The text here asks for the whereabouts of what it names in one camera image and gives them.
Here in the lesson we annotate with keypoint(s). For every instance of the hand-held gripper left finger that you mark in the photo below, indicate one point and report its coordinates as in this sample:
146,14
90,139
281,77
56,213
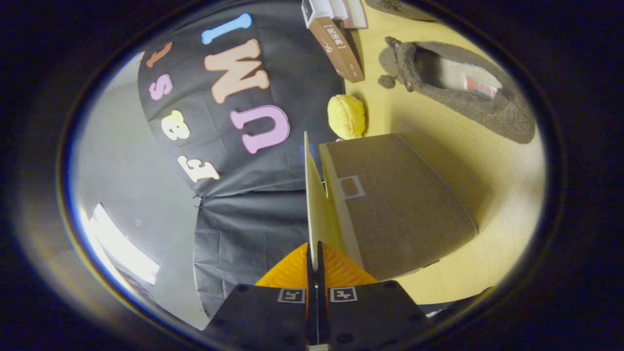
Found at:
273,317

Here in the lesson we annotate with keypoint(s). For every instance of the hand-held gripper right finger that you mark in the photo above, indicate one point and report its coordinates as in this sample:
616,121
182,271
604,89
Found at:
370,314

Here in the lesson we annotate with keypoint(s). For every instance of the brown fabric storage box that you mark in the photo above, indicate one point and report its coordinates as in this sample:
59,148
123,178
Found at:
399,204

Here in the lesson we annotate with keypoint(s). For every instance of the brown fuzzy shoe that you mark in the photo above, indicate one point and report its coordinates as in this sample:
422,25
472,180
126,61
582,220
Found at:
396,6
507,117

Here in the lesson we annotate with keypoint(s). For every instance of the ceiling light panel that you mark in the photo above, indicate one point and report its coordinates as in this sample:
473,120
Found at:
124,248

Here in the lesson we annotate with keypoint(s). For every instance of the yellow plush toy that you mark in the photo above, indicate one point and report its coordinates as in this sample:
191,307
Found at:
346,116

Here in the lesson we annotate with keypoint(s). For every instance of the pinkish brown book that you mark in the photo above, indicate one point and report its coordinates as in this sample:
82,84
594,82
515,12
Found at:
357,12

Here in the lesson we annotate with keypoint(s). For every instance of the plain white book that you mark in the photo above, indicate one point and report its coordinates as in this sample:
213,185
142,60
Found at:
339,7

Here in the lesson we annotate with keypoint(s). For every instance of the white book with portrait cover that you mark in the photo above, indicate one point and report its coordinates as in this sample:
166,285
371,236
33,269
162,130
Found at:
317,9

